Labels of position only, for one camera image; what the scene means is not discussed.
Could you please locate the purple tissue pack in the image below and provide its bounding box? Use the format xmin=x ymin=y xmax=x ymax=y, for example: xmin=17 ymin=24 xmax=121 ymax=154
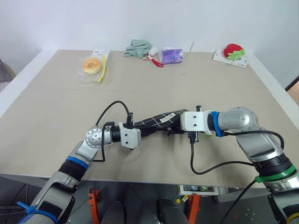
xmin=158 ymin=47 xmax=183 ymax=65

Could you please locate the beige table cover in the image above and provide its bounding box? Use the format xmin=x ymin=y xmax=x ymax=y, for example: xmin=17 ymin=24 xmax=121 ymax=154
xmin=0 ymin=49 xmax=299 ymax=189

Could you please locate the black cable under table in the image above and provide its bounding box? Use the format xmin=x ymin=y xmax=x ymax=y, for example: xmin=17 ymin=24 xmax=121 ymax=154
xmin=219 ymin=178 xmax=257 ymax=224

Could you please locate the brown board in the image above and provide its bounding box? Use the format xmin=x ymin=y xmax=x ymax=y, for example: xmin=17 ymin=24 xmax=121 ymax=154
xmin=285 ymin=80 xmax=299 ymax=105

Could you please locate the orange metal stand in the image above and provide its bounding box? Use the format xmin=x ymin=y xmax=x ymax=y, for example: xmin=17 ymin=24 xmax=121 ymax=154
xmin=186 ymin=193 xmax=201 ymax=224
xmin=87 ymin=187 xmax=101 ymax=224

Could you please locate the green cloth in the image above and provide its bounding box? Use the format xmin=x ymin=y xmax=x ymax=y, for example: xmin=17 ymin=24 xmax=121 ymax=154
xmin=123 ymin=39 xmax=151 ymax=59

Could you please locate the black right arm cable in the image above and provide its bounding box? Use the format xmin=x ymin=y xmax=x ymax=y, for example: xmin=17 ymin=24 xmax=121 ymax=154
xmin=189 ymin=130 xmax=285 ymax=175

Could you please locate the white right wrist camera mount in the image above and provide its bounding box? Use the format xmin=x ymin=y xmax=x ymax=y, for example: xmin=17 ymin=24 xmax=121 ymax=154
xmin=180 ymin=110 xmax=212 ymax=136

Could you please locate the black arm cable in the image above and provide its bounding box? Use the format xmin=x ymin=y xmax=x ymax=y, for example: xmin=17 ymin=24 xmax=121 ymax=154
xmin=189 ymin=130 xmax=285 ymax=175
xmin=94 ymin=100 xmax=134 ymax=163

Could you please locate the red strawberry plush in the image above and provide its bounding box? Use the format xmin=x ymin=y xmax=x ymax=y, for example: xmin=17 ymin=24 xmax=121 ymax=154
xmin=223 ymin=43 xmax=247 ymax=60

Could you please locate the black grid pouch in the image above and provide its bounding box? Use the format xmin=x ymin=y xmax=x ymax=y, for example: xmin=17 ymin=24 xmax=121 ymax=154
xmin=133 ymin=108 xmax=188 ymax=139

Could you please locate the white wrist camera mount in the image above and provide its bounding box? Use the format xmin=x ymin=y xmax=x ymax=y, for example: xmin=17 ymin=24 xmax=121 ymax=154
xmin=118 ymin=122 xmax=142 ymax=150
xmin=180 ymin=110 xmax=212 ymax=136

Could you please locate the white tray with cans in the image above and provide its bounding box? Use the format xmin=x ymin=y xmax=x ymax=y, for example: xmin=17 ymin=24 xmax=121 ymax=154
xmin=179 ymin=184 xmax=219 ymax=196

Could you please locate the blue upper arm cable tie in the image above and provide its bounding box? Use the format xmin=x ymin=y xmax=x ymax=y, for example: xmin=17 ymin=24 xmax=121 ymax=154
xmin=16 ymin=201 xmax=58 ymax=223

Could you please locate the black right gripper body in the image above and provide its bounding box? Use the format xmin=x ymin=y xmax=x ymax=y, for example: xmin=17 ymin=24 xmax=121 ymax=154
xmin=174 ymin=114 xmax=185 ymax=135

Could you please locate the grey patterned box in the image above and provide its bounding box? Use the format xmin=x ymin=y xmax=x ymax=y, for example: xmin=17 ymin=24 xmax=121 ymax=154
xmin=0 ymin=58 xmax=16 ymax=94

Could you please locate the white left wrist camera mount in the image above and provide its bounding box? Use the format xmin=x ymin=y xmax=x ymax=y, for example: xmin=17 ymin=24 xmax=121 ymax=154
xmin=118 ymin=122 xmax=142 ymax=150

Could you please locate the orange toy donut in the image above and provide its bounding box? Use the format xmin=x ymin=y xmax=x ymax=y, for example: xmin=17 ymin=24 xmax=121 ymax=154
xmin=81 ymin=57 xmax=103 ymax=75

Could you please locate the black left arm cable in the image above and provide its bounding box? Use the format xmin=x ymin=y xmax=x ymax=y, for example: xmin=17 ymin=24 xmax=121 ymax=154
xmin=94 ymin=100 xmax=134 ymax=163

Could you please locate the clear bag with yellow zip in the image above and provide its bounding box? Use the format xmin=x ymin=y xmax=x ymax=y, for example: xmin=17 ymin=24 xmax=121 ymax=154
xmin=76 ymin=53 xmax=109 ymax=84

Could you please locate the dark rounded shape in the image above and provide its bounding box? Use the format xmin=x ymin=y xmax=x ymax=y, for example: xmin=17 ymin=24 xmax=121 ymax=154
xmin=156 ymin=198 xmax=190 ymax=224

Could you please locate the white printed booklet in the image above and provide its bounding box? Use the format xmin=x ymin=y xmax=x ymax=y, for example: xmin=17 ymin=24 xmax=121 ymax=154
xmin=212 ymin=49 xmax=250 ymax=68

